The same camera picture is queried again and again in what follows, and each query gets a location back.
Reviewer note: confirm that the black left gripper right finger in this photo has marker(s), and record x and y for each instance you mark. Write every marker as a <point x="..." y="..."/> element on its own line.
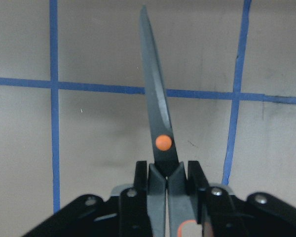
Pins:
<point x="222" y="214"/>

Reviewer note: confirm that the grey orange scissors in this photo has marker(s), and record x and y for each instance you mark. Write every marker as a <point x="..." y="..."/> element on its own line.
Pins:
<point x="169" y="206"/>

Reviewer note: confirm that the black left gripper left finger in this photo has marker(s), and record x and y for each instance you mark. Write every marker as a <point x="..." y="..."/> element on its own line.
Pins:
<point x="122" y="215"/>

